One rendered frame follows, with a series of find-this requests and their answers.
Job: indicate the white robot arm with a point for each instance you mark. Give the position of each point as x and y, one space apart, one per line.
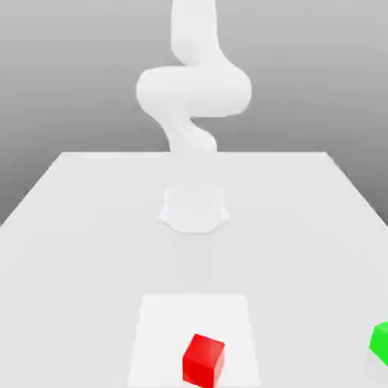
194 91

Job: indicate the small red cube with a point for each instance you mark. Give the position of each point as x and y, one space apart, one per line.
202 360

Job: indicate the small green cube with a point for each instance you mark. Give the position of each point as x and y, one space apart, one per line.
380 341

